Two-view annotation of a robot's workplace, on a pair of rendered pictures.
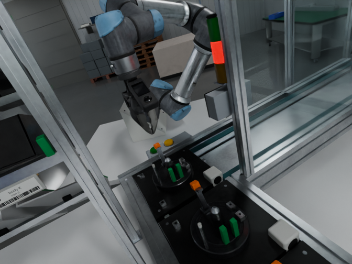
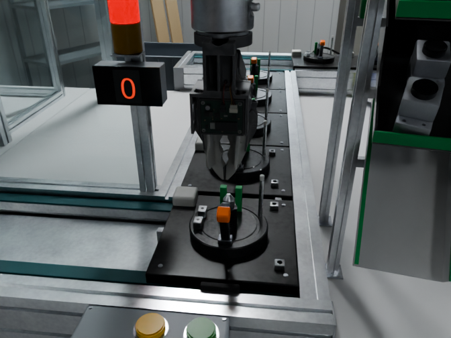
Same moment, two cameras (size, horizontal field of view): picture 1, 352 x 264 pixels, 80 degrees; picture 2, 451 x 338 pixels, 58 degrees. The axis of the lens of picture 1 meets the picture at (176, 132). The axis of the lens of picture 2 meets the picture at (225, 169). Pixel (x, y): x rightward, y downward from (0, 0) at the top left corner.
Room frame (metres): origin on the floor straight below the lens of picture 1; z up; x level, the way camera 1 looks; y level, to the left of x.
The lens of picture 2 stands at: (1.10, 0.30, 1.42)
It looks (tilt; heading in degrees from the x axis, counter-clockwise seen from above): 28 degrees down; 206
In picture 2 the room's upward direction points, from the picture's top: straight up
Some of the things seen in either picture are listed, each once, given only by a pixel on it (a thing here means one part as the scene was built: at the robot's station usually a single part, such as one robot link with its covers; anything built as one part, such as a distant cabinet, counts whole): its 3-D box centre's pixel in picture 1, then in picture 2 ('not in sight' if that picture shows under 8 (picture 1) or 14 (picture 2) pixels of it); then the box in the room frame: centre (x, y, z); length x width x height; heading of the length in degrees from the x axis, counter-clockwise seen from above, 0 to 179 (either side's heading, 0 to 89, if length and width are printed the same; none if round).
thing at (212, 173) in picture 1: (213, 176); (185, 200); (0.50, -0.07, 0.97); 0.05 x 0.05 x 0.04; 19
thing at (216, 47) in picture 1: (222, 50); (123, 6); (0.52, -0.17, 1.33); 0.05 x 0.05 x 0.05
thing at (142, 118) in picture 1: (142, 122); (234, 156); (0.64, 0.10, 1.16); 0.06 x 0.03 x 0.09; 20
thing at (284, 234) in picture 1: (217, 218); (239, 149); (0.32, -0.03, 1.01); 0.24 x 0.24 x 0.13; 19
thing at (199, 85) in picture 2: (134, 90); (223, 82); (0.64, 0.08, 1.27); 0.09 x 0.08 x 0.12; 20
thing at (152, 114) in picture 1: (151, 118); (212, 155); (0.65, 0.07, 1.16); 0.06 x 0.03 x 0.09; 20
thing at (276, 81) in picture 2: not in sight; (254, 68); (-0.37, -0.28, 1.01); 0.24 x 0.24 x 0.13; 19
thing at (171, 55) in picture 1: (194, 50); not in sight; (6.17, -1.17, 0.38); 2.09 x 1.64 x 0.76; 82
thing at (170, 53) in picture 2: not in sight; (166, 66); (-1.16, -1.21, 0.73); 0.62 x 0.42 x 0.23; 109
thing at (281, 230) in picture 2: (174, 177); (228, 236); (0.56, 0.05, 0.96); 0.24 x 0.24 x 0.02; 19
